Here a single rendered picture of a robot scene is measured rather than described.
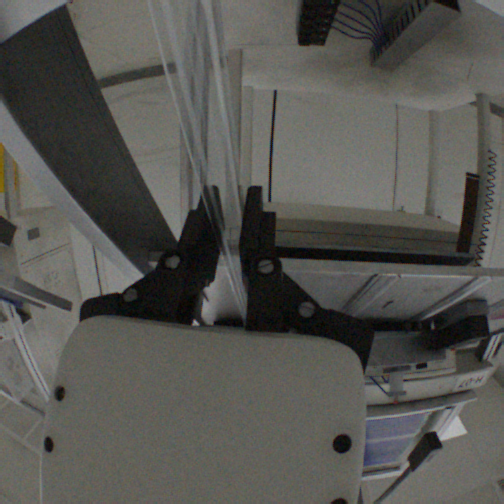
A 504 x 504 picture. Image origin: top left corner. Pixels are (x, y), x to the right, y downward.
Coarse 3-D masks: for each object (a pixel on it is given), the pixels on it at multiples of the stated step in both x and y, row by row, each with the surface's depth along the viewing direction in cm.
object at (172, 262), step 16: (160, 256) 10; (176, 256) 10; (160, 272) 10; (176, 272) 9; (160, 288) 9; (176, 288) 9; (144, 304) 9; (160, 304) 9; (176, 304) 9; (192, 304) 11; (160, 320) 8; (176, 320) 9; (192, 320) 11
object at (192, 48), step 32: (160, 0) 3; (192, 0) 3; (160, 32) 4; (192, 32) 4; (192, 64) 5; (224, 64) 5; (192, 96) 6; (224, 96) 6; (192, 128) 7; (224, 128) 7; (192, 160) 8; (224, 160) 8; (224, 192) 9; (224, 224) 11; (224, 256) 14
